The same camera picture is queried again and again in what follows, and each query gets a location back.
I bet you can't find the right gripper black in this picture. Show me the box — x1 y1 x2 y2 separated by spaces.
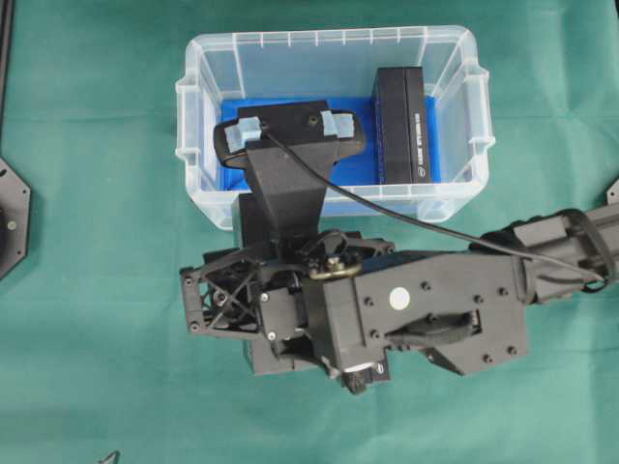
179 229 396 383

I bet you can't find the black camera box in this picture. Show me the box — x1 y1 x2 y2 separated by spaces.
231 192 393 383
372 67 441 185

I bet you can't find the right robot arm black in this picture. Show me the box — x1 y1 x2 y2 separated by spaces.
180 195 618 394

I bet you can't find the clear plastic storage case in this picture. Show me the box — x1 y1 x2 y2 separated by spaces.
175 25 495 231

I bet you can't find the small black object bottom edge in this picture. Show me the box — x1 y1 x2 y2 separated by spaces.
93 441 122 464

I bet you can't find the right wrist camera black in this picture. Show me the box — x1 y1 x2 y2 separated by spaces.
213 101 366 245

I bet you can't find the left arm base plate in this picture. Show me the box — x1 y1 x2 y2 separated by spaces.
0 159 31 278

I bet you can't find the black camera cable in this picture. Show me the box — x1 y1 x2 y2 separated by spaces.
258 123 610 294

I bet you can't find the black frame rail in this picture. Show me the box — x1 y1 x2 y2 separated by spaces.
0 0 15 112

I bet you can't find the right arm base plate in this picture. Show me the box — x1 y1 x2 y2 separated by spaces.
605 179 619 205

